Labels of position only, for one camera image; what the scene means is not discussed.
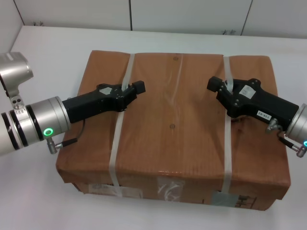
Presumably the right gripper cable with plugs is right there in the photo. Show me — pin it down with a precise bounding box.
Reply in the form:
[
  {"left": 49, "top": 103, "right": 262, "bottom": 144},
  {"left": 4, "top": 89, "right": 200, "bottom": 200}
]
[{"left": 265, "top": 118, "right": 307, "bottom": 158}]

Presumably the gripper cable with plugs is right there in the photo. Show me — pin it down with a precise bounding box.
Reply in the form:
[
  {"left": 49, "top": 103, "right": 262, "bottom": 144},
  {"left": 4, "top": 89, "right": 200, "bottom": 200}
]
[
  {"left": 265, "top": 118, "right": 307, "bottom": 158},
  {"left": 47, "top": 118, "right": 87, "bottom": 156}
]

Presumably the white plastic strapping band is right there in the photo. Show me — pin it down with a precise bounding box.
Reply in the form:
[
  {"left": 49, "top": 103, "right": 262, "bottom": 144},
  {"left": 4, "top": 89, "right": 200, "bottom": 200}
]
[
  {"left": 107, "top": 53, "right": 136, "bottom": 194},
  {"left": 222, "top": 55, "right": 235, "bottom": 194}
]

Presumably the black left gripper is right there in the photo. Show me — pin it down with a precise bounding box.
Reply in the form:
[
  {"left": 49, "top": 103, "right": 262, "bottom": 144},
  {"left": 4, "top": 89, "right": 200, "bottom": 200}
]
[{"left": 62, "top": 81, "right": 146, "bottom": 124}]

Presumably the left gripper cable with plugs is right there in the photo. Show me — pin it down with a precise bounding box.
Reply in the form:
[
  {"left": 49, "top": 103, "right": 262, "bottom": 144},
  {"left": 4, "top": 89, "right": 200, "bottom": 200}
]
[{"left": 47, "top": 118, "right": 87, "bottom": 156}]

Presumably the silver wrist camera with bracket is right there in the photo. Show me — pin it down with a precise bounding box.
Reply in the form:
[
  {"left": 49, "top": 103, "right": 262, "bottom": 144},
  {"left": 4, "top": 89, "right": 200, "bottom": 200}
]
[{"left": 0, "top": 51, "right": 34, "bottom": 111}]

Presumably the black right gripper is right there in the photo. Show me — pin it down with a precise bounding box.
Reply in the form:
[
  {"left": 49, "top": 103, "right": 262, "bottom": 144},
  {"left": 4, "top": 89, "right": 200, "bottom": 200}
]
[{"left": 207, "top": 76, "right": 300, "bottom": 131}]

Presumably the brown cardboard box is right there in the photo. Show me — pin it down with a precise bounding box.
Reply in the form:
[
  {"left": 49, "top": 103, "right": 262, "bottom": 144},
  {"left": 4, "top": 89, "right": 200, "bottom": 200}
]
[{"left": 55, "top": 49, "right": 292, "bottom": 211}]

